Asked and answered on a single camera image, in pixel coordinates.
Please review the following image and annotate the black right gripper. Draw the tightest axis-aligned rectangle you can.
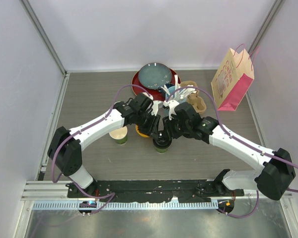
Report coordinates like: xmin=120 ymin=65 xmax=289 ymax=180
xmin=162 ymin=113 xmax=191 ymax=140

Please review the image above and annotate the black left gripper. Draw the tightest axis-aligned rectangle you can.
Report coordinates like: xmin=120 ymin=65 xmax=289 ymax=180
xmin=136 ymin=112 xmax=160 ymax=140

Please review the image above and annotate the black plastic coffee lid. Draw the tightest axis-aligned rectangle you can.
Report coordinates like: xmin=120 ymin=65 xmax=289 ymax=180
xmin=153 ymin=132 xmax=172 ymax=149

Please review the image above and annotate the green paper cup taken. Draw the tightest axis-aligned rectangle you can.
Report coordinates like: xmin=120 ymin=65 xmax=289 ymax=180
xmin=155 ymin=146 xmax=169 ymax=154

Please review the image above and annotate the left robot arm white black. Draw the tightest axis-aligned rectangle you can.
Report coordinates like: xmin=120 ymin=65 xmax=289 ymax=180
xmin=47 ymin=93 xmax=162 ymax=198

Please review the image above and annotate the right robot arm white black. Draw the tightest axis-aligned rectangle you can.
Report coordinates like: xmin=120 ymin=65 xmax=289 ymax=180
xmin=163 ymin=100 xmax=296 ymax=201

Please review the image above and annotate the orange bowl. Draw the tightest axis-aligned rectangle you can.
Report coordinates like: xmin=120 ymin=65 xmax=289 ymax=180
xmin=135 ymin=125 xmax=150 ymax=138

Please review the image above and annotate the brown cardboard cup carrier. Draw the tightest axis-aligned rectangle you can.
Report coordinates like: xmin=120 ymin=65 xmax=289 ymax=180
xmin=180 ymin=81 xmax=207 ymax=115

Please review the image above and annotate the green paper cup open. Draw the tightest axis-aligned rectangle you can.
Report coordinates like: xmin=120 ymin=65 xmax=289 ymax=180
xmin=109 ymin=126 xmax=128 ymax=145

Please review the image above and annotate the red round plate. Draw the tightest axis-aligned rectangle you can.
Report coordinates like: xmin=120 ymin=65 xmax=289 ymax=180
xmin=132 ymin=68 xmax=177 ymax=101

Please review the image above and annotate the blue grey plate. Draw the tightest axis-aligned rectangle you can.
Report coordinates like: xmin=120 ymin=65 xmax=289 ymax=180
xmin=138 ymin=62 xmax=172 ymax=90

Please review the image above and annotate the pink paper gift bag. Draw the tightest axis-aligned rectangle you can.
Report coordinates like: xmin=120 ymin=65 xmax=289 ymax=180
xmin=211 ymin=44 xmax=258 ymax=111

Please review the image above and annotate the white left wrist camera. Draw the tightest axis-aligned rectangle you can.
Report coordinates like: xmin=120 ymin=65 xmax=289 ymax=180
xmin=143 ymin=92 xmax=163 ymax=116

